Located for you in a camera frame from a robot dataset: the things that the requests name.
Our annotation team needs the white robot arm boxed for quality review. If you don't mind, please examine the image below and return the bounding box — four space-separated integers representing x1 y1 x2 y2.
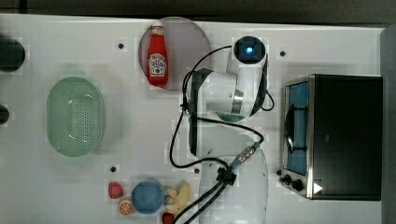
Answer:
183 36 268 224

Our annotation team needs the red ketchup bottle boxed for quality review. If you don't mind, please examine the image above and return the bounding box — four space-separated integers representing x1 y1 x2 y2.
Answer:
147 21 169 87

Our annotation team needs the round grey plate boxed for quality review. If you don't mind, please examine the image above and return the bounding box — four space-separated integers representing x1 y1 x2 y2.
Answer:
138 17 211 91

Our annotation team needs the yellow toy banana bunch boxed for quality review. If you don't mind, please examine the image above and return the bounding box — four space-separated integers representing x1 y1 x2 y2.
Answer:
164 182 191 215

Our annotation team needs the blue bowl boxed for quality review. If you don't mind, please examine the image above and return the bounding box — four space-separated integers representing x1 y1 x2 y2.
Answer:
131 180 164 214

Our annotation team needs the small red toy fruit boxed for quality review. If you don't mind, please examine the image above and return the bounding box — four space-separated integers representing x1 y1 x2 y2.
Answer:
162 212 175 224

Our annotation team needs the red toy strawberry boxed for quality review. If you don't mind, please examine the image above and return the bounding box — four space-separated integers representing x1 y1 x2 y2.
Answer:
107 181 123 199

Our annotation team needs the toy orange slice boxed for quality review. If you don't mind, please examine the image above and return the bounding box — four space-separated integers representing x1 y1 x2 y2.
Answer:
118 199 134 216

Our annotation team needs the green perforated colander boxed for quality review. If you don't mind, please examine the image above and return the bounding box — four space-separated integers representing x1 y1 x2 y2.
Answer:
47 77 105 157

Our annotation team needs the silver black toaster oven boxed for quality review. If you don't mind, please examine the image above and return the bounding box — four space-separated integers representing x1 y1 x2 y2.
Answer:
276 74 383 201

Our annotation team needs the black cylinder lower left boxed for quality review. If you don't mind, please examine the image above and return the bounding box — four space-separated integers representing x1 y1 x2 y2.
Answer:
0 105 9 124

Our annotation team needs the black cylinder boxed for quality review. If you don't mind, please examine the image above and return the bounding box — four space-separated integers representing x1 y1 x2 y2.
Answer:
0 35 25 72
0 105 9 124

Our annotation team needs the black cylinder upper left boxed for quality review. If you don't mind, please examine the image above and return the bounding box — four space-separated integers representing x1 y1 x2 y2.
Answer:
0 35 25 72

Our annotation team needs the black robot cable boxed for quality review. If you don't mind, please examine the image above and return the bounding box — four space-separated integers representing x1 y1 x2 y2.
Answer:
168 45 276 224

